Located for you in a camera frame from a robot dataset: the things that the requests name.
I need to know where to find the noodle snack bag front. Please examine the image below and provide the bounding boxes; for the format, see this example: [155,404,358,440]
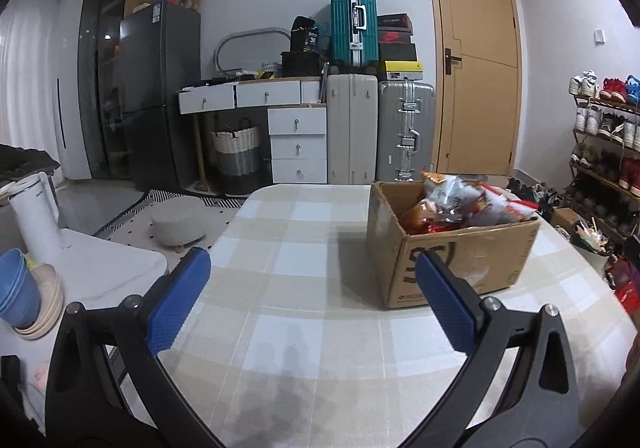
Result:
[420,171,483,224]

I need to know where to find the noodle snack bag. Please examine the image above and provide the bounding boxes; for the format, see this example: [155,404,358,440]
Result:
[420,171,483,224]
[469,184,538,226]

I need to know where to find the red snack packet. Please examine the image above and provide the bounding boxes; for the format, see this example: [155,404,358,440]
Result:
[399,207,464,235]

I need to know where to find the beige bowl stack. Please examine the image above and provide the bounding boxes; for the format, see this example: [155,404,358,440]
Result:
[13,264,64,341]

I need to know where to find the blue bowl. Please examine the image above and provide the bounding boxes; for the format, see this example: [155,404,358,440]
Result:
[0,248,41,329]

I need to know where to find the SF cardboard box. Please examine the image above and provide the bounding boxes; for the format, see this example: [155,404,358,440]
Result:
[367,183,541,309]

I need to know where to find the white trash bin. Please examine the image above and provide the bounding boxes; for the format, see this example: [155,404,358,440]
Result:
[570,220,614,277]

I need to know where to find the grey round pouf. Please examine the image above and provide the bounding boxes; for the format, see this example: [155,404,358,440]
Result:
[150,196,207,251]

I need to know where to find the white kettle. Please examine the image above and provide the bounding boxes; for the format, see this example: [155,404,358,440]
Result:
[6,172,65,264]

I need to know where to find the wooden shoe rack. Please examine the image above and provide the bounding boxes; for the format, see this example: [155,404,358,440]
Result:
[563,70,639,243]

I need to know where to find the woven laundry basket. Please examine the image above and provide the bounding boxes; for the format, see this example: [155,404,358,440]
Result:
[212,115,264,197]

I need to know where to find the wooden door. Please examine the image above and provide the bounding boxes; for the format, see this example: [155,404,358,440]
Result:
[432,0,522,176]

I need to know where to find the silver suitcase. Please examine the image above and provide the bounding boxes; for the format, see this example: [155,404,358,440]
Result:
[375,80,436,182]

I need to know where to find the white drawer desk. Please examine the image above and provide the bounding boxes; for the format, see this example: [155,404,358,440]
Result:
[178,77,328,184]

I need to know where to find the beige suitcase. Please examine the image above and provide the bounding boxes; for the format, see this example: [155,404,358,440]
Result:
[326,75,378,185]

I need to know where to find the dark refrigerator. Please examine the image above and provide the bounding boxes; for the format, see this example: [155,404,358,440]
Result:
[118,1,201,193]

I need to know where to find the stacked shoe boxes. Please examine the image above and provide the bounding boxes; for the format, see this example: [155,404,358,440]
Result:
[378,13,423,81]

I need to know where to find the teal suitcase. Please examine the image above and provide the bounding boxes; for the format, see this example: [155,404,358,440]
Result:
[330,0,378,68]

